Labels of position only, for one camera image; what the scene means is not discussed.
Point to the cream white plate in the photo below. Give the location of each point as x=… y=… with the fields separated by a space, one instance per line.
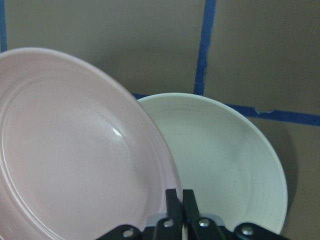
x=224 y=158

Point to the pink plate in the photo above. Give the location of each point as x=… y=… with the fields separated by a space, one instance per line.
x=78 y=154

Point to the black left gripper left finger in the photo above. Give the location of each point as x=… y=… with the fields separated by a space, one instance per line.
x=170 y=226

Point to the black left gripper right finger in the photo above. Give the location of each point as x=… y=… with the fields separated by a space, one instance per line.
x=198 y=227

